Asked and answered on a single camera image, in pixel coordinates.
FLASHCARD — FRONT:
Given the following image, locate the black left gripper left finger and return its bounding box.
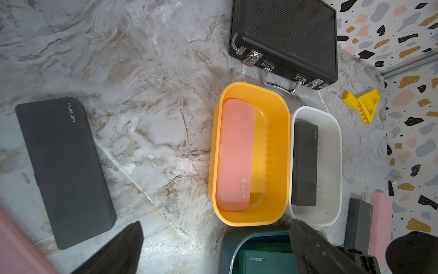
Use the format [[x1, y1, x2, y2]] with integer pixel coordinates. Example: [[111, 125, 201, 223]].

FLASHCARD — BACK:
[[73, 221, 144, 274]]

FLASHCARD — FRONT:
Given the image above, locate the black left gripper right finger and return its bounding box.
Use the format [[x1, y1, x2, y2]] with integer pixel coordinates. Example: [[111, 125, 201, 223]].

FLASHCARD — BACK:
[[289, 219, 365, 274]]

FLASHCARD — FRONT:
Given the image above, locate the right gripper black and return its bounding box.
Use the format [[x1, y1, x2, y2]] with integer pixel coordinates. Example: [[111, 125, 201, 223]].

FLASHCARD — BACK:
[[336, 246, 381, 274]]

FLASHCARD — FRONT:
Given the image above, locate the dark grey pencil case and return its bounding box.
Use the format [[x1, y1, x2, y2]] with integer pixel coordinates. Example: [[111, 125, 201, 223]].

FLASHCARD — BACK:
[[292, 121, 318, 207], [15, 97, 117, 250], [344, 198, 373, 255]]

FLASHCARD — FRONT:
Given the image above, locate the pink pencil case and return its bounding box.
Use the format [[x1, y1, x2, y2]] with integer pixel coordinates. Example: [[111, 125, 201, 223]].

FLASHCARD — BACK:
[[368, 192, 392, 269], [216, 99, 255, 211], [1, 210, 57, 274]]

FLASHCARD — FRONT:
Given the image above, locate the green pencil case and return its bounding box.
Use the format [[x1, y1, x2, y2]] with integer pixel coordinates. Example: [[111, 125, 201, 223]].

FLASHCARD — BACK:
[[238, 250, 299, 274]]

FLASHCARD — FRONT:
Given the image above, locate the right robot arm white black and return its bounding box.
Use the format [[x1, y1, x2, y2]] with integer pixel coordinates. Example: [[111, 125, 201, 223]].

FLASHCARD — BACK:
[[337, 231, 438, 274]]

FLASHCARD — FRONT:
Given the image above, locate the yellow storage box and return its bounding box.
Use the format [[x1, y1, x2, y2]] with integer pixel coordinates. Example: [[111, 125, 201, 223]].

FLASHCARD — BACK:
[[208, 82, 291, 227]]

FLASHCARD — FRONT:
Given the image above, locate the teal storage box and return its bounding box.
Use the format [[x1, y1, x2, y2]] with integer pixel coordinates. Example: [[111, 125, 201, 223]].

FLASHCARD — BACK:
[[219, 226, 294, 274]]

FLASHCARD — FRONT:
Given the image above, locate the white storage box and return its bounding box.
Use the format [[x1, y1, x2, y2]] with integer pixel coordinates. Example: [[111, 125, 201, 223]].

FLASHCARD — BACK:
[[286, 106, 342, 227]]

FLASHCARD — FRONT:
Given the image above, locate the yellow plastic triangle piece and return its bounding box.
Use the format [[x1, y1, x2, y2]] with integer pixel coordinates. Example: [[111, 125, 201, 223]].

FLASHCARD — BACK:
[[342, 90, 380, 125]]

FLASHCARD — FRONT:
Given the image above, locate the black briefcase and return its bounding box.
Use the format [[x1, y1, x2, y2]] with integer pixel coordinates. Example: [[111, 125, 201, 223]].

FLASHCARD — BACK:
[[229, 1, 338, 94]]

